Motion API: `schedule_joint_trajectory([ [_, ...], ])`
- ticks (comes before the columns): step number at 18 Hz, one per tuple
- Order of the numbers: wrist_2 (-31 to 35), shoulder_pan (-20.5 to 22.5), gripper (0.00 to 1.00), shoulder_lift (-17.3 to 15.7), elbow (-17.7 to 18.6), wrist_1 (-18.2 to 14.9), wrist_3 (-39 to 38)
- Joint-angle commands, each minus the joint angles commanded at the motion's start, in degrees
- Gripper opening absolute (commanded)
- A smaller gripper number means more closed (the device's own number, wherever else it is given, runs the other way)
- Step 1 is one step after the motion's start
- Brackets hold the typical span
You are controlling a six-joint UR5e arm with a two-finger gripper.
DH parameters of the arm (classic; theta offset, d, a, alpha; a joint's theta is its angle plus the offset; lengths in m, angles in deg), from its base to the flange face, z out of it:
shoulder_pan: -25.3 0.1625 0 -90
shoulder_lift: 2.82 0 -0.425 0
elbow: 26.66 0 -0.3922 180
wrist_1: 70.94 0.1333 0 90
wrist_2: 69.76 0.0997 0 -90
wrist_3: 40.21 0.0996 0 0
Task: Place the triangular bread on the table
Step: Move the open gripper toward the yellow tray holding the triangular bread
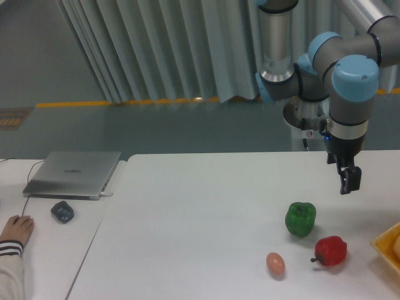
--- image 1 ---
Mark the yellow tray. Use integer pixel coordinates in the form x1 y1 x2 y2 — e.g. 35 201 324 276
370 223 399 274

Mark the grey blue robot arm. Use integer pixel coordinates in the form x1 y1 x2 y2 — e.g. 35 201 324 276
256 1 399 194

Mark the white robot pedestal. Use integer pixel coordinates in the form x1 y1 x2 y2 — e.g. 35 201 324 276
283 97 330 151

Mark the silver closed laptop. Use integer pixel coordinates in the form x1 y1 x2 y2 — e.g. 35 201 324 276
22 151 121 201

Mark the black pedestal cable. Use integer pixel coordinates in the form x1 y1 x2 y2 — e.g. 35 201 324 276
301 117 311 152

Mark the green bell pepper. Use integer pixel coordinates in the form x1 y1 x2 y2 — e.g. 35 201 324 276
285 202 316 238

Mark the forearm in striped sleeve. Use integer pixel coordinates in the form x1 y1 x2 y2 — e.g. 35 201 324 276
1 240 24 299

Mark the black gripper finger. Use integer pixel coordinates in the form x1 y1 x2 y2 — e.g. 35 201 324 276
339 166 362 194
326 152 342 175

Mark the grey pleated curtain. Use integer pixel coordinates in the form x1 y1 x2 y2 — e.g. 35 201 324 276
62 1 399 103

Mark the black mouse cable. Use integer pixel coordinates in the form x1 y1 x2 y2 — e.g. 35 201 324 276
0 157 46 217

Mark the person's hand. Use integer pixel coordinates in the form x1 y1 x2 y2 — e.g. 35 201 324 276
1 215 34 246

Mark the red bell pepper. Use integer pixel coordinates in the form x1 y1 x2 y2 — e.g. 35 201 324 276
310 236 348 267

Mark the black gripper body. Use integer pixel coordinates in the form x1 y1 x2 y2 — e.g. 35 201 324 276
323 119 366 164

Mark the dark grey small device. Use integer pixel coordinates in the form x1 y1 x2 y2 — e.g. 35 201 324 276
51 201 74 224

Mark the brown egg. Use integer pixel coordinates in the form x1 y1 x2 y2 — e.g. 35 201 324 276
266 252 286 277

